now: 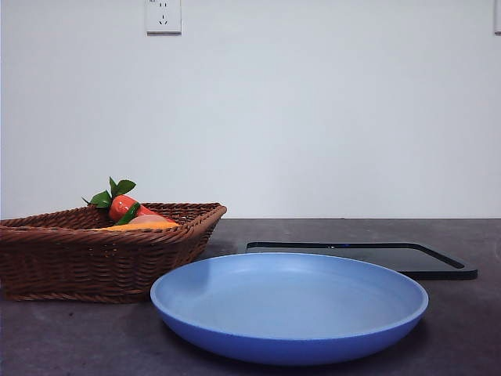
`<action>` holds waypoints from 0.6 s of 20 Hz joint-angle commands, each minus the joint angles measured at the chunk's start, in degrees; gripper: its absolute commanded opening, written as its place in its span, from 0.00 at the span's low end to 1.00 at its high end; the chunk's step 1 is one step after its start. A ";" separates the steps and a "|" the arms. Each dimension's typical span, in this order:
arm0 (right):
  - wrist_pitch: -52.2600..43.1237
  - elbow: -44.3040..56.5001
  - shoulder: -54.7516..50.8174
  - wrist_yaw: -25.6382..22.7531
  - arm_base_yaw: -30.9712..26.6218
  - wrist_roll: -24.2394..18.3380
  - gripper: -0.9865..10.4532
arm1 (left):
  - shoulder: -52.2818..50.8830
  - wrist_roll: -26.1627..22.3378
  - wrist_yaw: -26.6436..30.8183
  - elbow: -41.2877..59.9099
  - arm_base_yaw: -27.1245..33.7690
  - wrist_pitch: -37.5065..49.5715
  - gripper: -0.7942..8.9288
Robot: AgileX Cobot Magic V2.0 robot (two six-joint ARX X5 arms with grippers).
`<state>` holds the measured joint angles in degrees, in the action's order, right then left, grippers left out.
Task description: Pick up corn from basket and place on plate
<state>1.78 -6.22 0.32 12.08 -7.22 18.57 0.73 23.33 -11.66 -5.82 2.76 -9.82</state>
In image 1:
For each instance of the yellow corn cob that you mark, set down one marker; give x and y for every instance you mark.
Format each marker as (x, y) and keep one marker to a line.
(141, 226)

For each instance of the blue round plate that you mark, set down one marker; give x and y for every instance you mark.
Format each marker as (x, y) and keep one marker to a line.
(289, 305)

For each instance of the brown wicker basket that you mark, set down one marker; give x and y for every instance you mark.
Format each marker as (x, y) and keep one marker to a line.
(98, 262)

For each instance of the pale pink round vegetable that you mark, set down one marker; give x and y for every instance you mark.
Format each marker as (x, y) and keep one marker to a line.
(145, 219)

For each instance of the green chili pepper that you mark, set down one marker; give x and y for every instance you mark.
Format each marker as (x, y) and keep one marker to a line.
(131, 213)

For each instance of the orange carrot with green leaves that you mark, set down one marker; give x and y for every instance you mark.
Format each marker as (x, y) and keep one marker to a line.
(119, 207)

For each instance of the black flat tray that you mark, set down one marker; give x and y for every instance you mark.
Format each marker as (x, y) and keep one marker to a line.
(442, 270)

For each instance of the white wall socket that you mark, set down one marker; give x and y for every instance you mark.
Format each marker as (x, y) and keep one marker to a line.
(164, 17)

